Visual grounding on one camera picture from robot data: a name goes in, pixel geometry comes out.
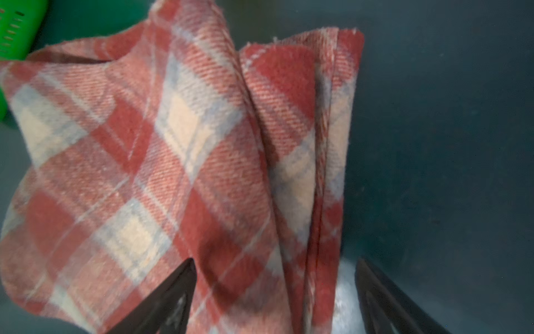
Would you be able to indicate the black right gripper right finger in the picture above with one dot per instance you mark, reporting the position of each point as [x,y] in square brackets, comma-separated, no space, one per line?
[385,308]

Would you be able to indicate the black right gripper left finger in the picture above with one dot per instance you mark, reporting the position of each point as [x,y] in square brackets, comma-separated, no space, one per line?
[167,308]

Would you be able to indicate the red plaid skirt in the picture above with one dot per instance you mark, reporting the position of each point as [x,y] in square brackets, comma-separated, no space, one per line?
[163,143]

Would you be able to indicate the green plastic basket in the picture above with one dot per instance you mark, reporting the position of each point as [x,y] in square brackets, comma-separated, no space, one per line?
[20,23]

